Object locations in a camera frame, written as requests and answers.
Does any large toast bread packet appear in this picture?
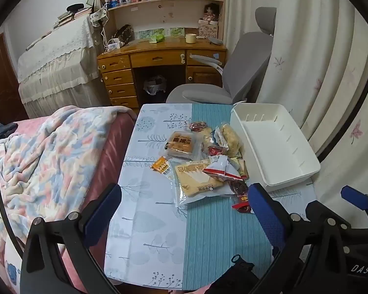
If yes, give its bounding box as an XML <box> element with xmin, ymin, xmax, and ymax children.
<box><xmin>169</xmin><ymin>159</ymin><xmax>235</xmax><ymax>207</ymax></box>

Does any pale yellow snack packet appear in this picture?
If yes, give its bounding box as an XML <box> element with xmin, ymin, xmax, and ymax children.
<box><xmin>230</xmin><ymin>157</ymin><xmax>250</xmax><ymax>180</ymax></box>

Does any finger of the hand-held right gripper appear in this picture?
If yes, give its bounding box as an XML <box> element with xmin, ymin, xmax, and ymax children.
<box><xmin>341</xmin><ymin>185</ymin><xmax>368</xmax><ymax>229</ymax></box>
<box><xmin>306</xmin><ymin>200</ymin><xmax>361</xmax><ymax>230</ymax></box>

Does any dark blue cloth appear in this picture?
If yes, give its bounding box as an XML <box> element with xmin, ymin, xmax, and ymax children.
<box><xmin>0</xmin><ymin>122</ymin><xmax>19</xmax><ymax>140</ymax></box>

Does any stack of books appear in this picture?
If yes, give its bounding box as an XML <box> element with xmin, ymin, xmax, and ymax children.
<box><xmin>53</xmin><ymin>11</ymin><xmax>89</xmax><ymax>28</ymax></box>

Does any red white cake packet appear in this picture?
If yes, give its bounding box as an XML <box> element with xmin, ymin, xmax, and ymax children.
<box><xmin>202</xmin><ymin>156</ymin><xmax>244</xmax><ymax>182</ymax></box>

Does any black trash bin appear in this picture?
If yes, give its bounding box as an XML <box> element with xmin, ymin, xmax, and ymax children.
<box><xmin>143</xmin><ymin>75</ymin><xmax>168</xmax><ymax>95</ymax></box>

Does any grey office chair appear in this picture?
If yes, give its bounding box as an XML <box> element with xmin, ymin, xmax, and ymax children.
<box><xmin>166</xmin><ymin>6</ymin><xmax>278</xmax><ymax>105</ymax></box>

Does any camouflage pouch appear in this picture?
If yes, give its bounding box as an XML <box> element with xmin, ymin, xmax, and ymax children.
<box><xmin>115</xmin><ymin>24</ymin><xmax>134</xmax><ymax>45</ymax></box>

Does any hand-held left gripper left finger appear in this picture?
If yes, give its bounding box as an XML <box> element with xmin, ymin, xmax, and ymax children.
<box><xmin>20</xmin><ymin>183</ymin><xmax>123</xmax><ymax>294</ymax></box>

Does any floral fleece blanket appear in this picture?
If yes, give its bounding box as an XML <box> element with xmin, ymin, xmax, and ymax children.
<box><xmin>0</xmin><ymin>106</ymin><xmax>138</xmax><ymax>294</ymax></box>

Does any small orange snack packet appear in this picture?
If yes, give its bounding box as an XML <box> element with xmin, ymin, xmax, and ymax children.
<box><xmin>151</xmin><ymin>156</ymin><xmax>170</xmax><ymax>174</ymax></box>

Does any leaf print blue tablecloth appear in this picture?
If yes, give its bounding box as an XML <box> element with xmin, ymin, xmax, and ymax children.
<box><xmin>104</xmin><ymin>102</ymin><xmax>318</xmax><ymax>291</ymax></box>

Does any black cable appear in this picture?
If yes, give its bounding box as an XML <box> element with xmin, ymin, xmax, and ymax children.
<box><xmin>0</xmin><ymin>141</ymin><xmax>28</xmax><ymax>255</ymax></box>

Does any clear bun packet orange label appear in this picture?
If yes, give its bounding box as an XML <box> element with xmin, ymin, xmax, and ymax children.
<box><xmin>165</xmin><ymin>130</ymin><xmax>200</xmax><ymax>160</ymax></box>

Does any wooden desk with drawers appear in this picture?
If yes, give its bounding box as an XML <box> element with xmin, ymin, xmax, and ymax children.
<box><xmin>96</xmin><ymin>38</ymin><xmax>227</xmax><ymax>109</ymax></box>

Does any dark haired doll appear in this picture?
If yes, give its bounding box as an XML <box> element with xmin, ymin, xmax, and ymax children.
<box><xmin>202</xmin><ymin>3</ymin><xmax>220</xmax><ymax>22</ymax></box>

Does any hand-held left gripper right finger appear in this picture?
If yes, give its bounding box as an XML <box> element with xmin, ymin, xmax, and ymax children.
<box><xmin>248</xmin><ymin>183</ymin><xmax>348</xmax><ymax>294</ymax></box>

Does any floral cloth pouch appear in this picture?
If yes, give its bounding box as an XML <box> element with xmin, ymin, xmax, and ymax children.
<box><xmin>90</xmin><ymin>8</ymin><xmax>108</xmax><ymax>25</ymax></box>

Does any pink bed sheet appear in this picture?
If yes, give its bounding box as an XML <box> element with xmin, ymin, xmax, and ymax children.
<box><xmin>17</xmin><ymin>110</ymin><xmax>138</xmax><ymax>285</ymax></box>

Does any white printed box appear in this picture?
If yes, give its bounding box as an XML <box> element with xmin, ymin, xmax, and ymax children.
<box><xmin>198</xmin><ymin>20</ymin><xmax>219</xmax><ymax>36</ymax></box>

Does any white plastic bin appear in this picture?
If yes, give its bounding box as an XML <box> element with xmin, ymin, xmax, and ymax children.
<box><xmin>230</xmin><ymin>102</ymin><xmax>321</xmax><ymax>192</ymax></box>

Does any pale rice cracker packet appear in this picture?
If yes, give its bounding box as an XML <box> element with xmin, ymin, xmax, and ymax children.
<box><xmin>199</xmin><ymin>127</ymin><xmax>217</xmax><ymax>152</ymax></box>
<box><xmin>216</xmin><ymin>123</ymin><xmax>243</xmax><ymax>158</ymax></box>

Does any small red snack packet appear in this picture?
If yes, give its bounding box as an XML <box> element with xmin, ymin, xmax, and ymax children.
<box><xmin>207</xmin><ymin>145</ymin><xmax>226</xmax><ymax>157</ymax></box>

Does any white pillow blue print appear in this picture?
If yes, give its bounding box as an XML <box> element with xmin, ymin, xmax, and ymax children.
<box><xmin>3</xmin><ymin>242</ymin><xmax>28</xmax><ymax>294</ymax></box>

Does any walnut muffin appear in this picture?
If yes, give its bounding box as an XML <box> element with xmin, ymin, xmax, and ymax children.
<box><xmin>188</xmin><ymin>121</ymin><xmax>209</xmax><ymax>133</ymax></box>

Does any brown wooden door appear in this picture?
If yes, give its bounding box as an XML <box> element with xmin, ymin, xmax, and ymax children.
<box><xmin>0</xmin><ymin>32</ymin><xmax>28</xmax><ymax>123</ymax></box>

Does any dark red date packet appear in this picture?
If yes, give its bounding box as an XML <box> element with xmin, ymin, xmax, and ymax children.
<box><xmin>228</xmin><ymin>179</ymin><xmax>253</xmax><ymax>214</ymax></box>

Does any white floral curtain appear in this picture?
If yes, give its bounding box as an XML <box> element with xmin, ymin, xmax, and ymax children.
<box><xmin>224</xmin><ymin>0</ymin><xmax>368</xmax><ymax>187</ymax></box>

